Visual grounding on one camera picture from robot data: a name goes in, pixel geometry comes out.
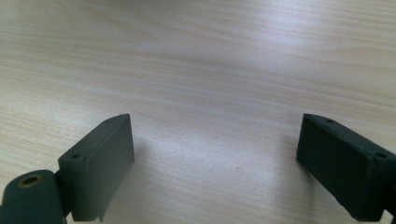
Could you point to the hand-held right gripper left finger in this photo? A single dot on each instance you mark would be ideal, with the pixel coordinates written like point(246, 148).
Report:
point(96, 168)

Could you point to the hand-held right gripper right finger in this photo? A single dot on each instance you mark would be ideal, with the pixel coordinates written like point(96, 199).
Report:
point(342, 168)

